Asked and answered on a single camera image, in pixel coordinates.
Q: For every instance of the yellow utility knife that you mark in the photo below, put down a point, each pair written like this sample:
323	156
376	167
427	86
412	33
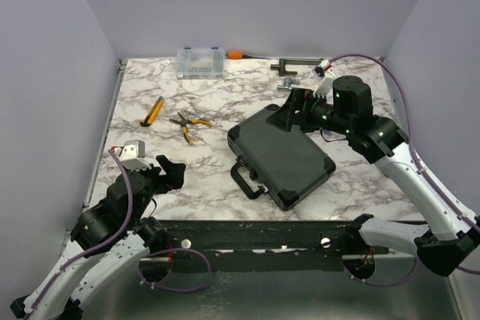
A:
152	113

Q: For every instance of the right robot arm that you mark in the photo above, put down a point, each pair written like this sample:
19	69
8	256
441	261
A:
451	231

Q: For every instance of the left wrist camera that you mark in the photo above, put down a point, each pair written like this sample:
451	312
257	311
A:
132	155

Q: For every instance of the clear plastic organizer box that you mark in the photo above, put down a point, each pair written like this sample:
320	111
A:
199	63

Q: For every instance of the yellow black pliers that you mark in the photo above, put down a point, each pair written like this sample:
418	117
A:
183	122

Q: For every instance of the black poker set case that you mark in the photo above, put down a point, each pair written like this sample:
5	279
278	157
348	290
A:
286	165

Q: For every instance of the orange handled screwdriver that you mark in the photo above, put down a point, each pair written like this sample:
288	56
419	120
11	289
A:
233	55

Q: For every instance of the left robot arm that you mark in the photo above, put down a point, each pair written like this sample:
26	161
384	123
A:
101	227

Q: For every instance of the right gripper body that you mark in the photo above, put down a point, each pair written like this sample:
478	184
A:
319	115

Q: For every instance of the black T-handle tool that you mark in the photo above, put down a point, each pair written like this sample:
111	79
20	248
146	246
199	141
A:
280	67

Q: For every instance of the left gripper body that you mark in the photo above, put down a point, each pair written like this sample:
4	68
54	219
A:
157	183

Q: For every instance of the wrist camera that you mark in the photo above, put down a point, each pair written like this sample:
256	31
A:
132	155
325	76

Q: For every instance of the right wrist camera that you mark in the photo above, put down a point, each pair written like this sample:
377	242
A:
325	76

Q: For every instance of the black mounting rail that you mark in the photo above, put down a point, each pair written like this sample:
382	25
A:
254	246

